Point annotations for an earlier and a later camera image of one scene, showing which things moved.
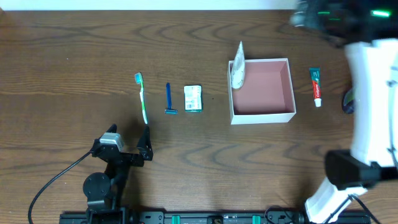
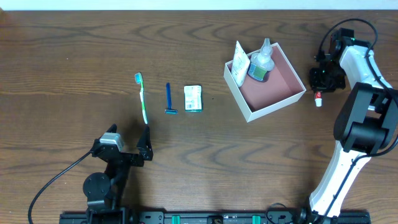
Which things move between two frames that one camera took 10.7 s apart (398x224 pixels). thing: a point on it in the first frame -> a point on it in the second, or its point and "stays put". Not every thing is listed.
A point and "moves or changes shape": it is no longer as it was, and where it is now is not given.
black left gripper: x=125 y=157 stays put
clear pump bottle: x=348 y=101 moves or changes shape
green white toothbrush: x=138 y=80 stays put
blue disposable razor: x=169 y=111 stays put
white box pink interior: x=267 y=95 moves or changes shape
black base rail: x=205 y=217 stays put
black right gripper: x=311 y=17 -> x=325 y=82
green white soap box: x=193 y=98 stays put
